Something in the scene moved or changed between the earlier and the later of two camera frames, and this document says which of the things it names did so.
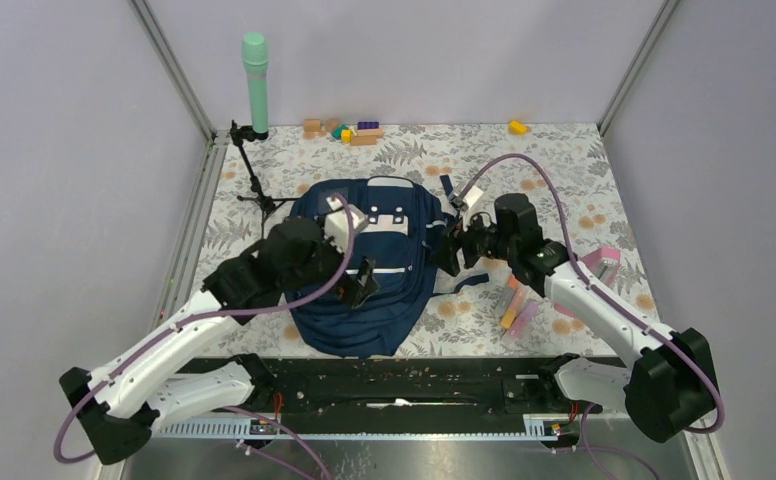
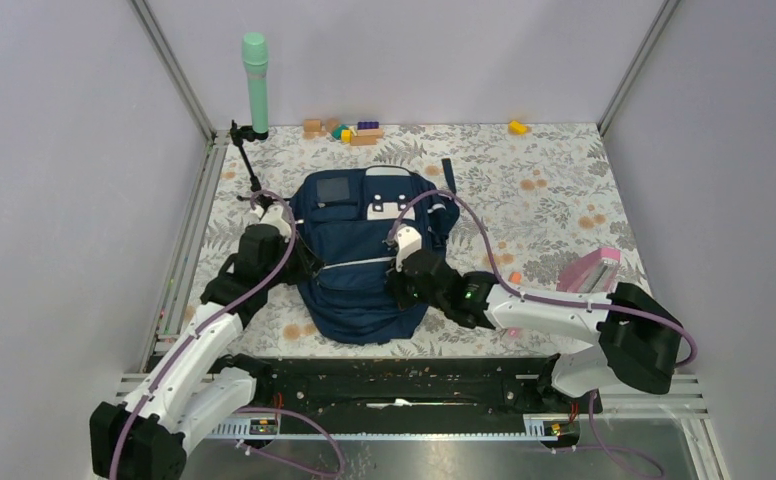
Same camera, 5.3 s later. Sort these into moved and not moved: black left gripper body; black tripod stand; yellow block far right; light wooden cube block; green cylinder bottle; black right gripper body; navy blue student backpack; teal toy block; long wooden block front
Moved: black left gripper body; black right gripper body; navy blue student backpack
Not moved: teal toy block; black tripod stand; green cylinder bottle; yellow block far right; light wooden cube block; long wooden block front
